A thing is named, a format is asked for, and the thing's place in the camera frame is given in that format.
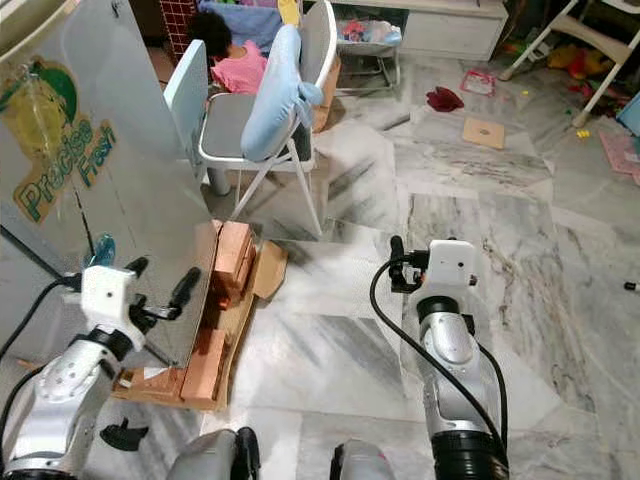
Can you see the white TV cabinet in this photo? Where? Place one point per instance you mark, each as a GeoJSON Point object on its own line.
{"type": "Point", "coordinates": [450, 30]}

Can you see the dark red cloth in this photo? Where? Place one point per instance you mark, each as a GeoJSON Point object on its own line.
{"type": "Point", "coordinates": [445, 98]}

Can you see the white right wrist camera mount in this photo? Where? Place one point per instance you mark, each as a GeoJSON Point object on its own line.
{"type": "Point", "coordinates": [452, 265]}

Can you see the child in pink shirt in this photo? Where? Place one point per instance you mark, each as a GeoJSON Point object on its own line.
{"type": "Point", "coordinates": [240, 70]}

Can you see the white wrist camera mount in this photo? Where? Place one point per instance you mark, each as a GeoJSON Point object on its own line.
{"type": "Point", "coordinates": [452, 265]}
{"type": "Point", "coordinates": [108, 295]}

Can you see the grey right robot leg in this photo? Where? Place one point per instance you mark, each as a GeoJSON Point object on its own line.
{"type": "Point", "coordinates": [360, 462]}

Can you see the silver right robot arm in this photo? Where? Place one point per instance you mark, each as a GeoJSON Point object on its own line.
{"type": "Point", "coordinates": [450, 360]}

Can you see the blue blanket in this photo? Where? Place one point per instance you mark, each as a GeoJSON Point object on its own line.
{"type": "Point", "coordinates": [250, 22]}

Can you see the white grey folding chair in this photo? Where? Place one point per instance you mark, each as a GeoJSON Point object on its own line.
{"type": "Point", "coordinates": [225, 125]}

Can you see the beige baby high chair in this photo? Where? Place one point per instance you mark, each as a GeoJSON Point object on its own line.
{"type": "Point", "coordinates": [595, 40]}

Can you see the small yellow toy block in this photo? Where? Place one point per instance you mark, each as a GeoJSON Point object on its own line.
{"type": "Point", "coordinates": [581, 132]}

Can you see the red lattice crate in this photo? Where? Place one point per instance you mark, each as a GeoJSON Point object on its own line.
{"type": "Point", "coordinates": [175, 25]}

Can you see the red white packet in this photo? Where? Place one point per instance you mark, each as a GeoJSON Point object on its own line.
{"type": "Point", "coordinates": [478, 82]}

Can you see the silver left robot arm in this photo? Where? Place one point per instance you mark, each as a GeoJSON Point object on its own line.
{"type": "Point", "coordinates": [60, 400]}

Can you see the yellow red toy heap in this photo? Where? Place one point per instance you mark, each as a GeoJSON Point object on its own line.
{"type": "Point", "coordinates": [575, 60]}

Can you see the grey left robot leg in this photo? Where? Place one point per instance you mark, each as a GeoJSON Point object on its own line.
{"type": "Point", "coordinates": [210, 455]}

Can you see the light blue plastic bin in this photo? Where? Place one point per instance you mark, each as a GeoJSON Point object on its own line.
{"type": "Point", "coordinates": [630, 113]}

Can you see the grey robot leg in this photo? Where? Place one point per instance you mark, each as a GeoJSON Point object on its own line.
{"type": "Point", "coordinates": [360, 462]}
{"type": "Point", "coordinates": [210, 455]}

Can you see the white fridge body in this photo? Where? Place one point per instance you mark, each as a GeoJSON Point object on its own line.
{"type": "Point", "coordinates": [25, 290]}

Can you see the small black floor object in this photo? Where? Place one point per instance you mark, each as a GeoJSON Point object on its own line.
{"type": "Point", "coordinates": [125, 435]}

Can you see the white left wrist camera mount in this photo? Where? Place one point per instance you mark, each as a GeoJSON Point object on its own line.
{"type": "Point", "coordinates": [108, 295]}

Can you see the red clay brick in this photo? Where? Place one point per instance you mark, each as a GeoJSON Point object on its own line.
{"type": "Point", "coordinates": [235, 245]}
{"type": "Point", "coordinates": [155, 385]}
{"type": "Point", "coordinates": [205, 366]}
{"type": "Point", "coordinates": [238, 288]}

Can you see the silver fridge door with sticker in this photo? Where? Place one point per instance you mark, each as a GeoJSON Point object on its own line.
{"type": "Point", "coordinates": [120, 130]}

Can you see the square cardboard piece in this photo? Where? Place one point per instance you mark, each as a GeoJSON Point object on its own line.
{"type": "Point", "coordinates": [484, 133]}

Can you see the light blue pillow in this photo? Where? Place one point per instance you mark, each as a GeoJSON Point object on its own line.
{"type": "Point", "coordinates": [280, 100]}

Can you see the pink play mat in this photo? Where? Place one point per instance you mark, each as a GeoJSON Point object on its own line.
{"type": "Point", "coordinates": [622, 155]}

